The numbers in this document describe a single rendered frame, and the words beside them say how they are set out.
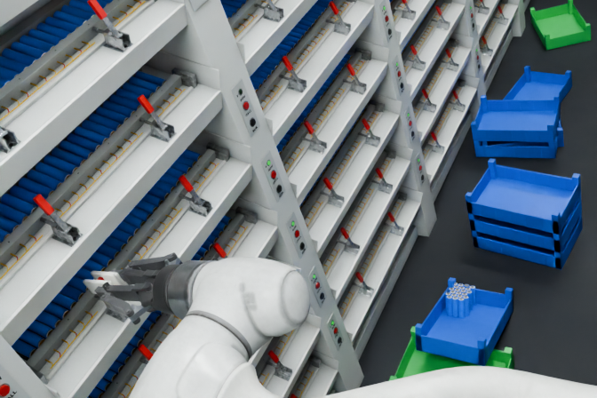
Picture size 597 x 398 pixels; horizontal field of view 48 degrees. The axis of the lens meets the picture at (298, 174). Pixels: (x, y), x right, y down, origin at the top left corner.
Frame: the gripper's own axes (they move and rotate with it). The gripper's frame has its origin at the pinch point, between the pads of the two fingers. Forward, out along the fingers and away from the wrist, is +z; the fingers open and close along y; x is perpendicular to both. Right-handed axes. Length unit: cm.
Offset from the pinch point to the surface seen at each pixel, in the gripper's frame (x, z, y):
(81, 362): -7.8, 2.7, -10.6
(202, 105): 10.0, -2.2, 37.0
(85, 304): -3.2, 6.0, -2.4
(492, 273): -105, -9, 101
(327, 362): -80, 16, 42
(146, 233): -3.3, 5.9, 15.3
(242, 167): -8.5, 1.4, 40.7
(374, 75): -27, 5, 105
